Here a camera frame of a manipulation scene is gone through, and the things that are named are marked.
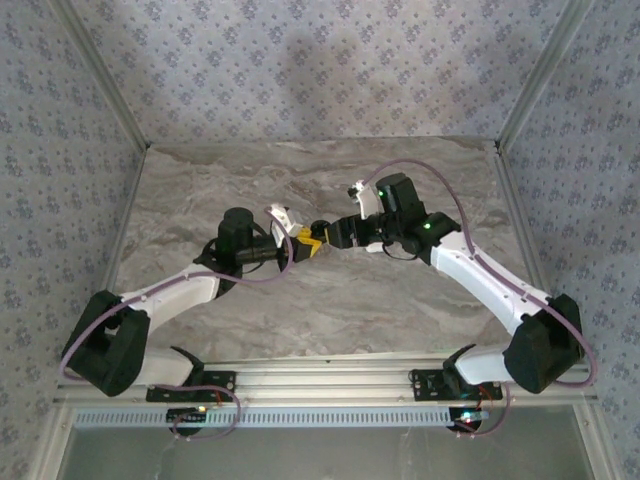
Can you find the black controller board with LED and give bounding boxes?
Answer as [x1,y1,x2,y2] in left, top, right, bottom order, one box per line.
[166,407,209,436]
[447,407,489,434]

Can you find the grey metal panel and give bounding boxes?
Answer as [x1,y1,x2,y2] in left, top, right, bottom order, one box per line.
[69,424,589,480]

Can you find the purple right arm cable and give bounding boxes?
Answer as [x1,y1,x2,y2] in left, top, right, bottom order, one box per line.
[364,158,599,440]

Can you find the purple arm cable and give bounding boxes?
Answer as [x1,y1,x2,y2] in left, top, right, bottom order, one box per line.
[58,208,295,442]
[364,158,599,440]

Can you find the aluminium table side rail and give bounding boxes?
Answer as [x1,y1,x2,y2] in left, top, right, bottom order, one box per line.
[492,142,596,381]
[74,143,151,369]

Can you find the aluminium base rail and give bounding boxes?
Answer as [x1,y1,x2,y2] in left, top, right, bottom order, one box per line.
[53,349,599,405]

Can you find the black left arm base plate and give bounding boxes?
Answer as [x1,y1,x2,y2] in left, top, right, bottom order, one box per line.
[145,368,237,404]

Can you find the grey slotted cable duct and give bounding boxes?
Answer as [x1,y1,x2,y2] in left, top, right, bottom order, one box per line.
[73,405,494,430]

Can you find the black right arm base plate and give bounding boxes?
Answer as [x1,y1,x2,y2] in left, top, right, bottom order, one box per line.
[410,367,504,402]

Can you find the aluminium frame post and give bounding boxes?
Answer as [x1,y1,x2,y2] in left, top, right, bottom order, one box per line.
[48,0,152,151]
[496,0,597,151]

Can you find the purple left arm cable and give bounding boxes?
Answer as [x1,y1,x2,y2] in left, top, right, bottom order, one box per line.
[58,208,295,442]

